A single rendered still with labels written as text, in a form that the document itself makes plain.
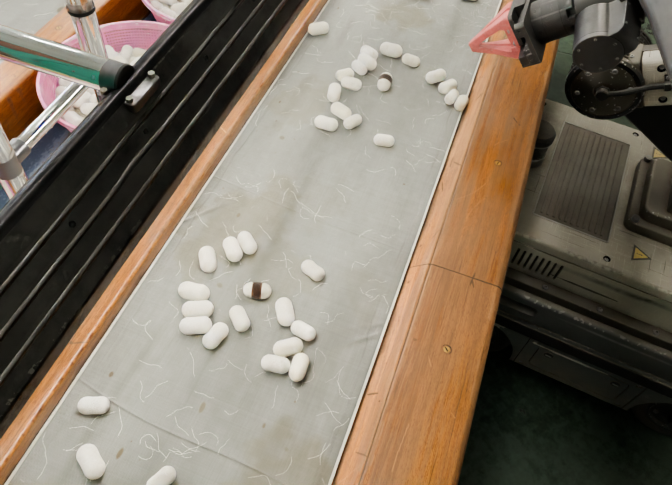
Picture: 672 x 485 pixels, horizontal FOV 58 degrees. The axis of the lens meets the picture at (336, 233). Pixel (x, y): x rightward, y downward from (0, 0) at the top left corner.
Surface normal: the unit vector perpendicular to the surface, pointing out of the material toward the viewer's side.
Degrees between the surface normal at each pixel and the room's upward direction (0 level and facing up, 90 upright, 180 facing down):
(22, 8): 0
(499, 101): 0
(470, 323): 0
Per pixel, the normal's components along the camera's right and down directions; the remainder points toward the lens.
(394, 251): 0.07, -0.59
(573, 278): -0.42, 0.71
